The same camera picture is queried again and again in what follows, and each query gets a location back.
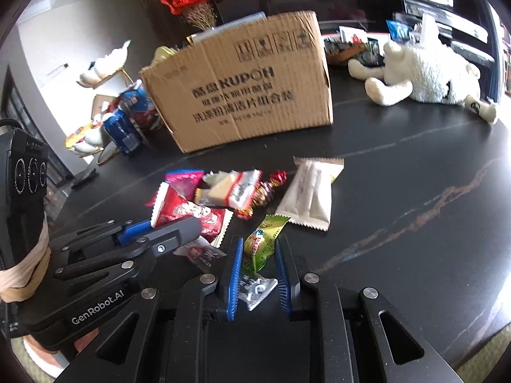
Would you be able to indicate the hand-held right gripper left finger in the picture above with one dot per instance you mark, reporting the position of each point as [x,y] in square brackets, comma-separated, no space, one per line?
[234,283]

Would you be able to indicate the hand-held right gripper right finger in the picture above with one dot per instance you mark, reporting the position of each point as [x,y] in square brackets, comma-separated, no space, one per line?
[282,279]

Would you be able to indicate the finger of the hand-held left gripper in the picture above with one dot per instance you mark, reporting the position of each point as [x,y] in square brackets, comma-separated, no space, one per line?
[175,233]
[135,231]

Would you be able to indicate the green snack packet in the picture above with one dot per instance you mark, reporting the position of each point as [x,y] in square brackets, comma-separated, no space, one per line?
[259,243]

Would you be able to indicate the pink snack packet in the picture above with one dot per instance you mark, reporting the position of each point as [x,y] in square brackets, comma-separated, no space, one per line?
[183,181]

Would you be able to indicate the white red snack packet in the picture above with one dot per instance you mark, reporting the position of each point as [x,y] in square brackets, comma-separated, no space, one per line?
[231,189]

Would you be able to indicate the cream snack packet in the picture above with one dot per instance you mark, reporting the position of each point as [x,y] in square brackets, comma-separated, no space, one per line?
[307,195]

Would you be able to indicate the brown cardboard box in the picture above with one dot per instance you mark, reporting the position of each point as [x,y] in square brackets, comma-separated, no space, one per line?
[239,87]

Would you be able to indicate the small printed snack packet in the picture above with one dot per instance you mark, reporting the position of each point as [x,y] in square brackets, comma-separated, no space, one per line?
[203,255]

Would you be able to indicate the black remote control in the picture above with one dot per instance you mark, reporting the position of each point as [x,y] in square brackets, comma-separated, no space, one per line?
[84,177]

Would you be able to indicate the yellow snack packet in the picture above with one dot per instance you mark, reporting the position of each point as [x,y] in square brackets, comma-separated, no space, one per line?
[78,135]

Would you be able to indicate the red gold foil candy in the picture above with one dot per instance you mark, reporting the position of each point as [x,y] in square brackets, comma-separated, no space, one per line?
[265,191]

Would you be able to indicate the blue soda can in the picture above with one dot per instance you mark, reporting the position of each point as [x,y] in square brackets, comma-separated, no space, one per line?
[119,131]

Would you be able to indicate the flat cardboard box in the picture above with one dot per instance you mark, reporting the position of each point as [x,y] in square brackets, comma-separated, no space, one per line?
[102,105]

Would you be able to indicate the blue cookie tub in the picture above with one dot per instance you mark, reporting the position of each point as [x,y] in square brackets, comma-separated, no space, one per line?
[135,103]

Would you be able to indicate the gold mountain-shaped tin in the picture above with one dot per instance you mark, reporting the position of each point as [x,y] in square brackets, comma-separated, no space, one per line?
[163,54]

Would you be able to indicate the dried flower bouquet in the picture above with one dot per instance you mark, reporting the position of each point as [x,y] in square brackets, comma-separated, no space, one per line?
[199,18]

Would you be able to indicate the black snack bowl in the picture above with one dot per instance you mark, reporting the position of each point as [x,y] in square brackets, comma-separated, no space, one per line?
[347,54]

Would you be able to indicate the white plush toy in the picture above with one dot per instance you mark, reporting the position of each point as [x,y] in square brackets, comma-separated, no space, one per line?
[427,72]

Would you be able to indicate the blue white snack packet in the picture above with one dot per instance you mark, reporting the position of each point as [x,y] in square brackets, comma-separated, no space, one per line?
[399,30]

